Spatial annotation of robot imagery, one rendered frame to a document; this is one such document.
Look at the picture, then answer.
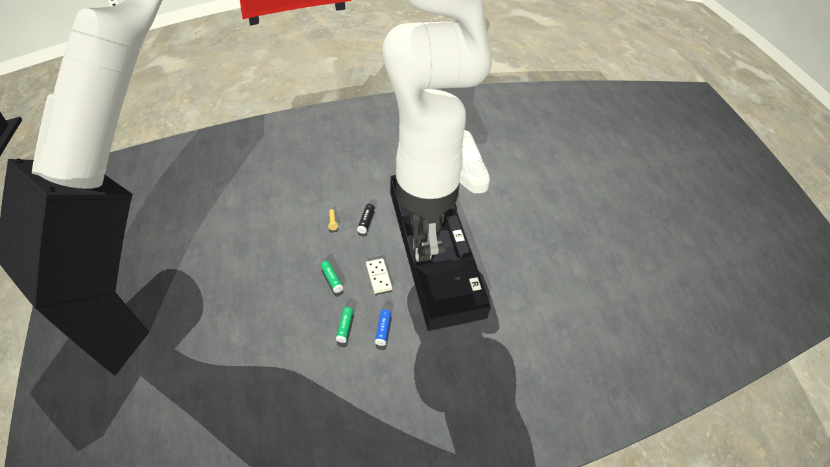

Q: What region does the white domino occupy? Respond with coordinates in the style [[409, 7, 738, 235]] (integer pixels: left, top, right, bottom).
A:
[[366, 259, 392, 294]]

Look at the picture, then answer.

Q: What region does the blue aa battery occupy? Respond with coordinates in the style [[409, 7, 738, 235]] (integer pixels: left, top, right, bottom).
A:
[[375, 309, 391, 346]]

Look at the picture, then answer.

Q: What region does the black aa battery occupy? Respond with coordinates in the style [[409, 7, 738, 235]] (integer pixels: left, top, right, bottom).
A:
[[357, 204, 375, 234]]

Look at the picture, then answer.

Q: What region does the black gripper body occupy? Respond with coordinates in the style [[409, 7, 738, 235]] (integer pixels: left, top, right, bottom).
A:
[[396, 179, 460, 235]]

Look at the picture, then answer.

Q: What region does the green aa battery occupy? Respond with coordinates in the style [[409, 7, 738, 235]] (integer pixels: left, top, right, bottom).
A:
[[336, 307, 353, 342], [320, 261, 343, 293]]

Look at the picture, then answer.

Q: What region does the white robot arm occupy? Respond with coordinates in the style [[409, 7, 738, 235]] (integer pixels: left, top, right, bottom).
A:
[[32, 0, 492, 199]]

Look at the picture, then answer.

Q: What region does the black divided bin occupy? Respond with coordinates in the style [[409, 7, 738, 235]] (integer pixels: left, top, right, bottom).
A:
[[390, 175, 491, 331]]

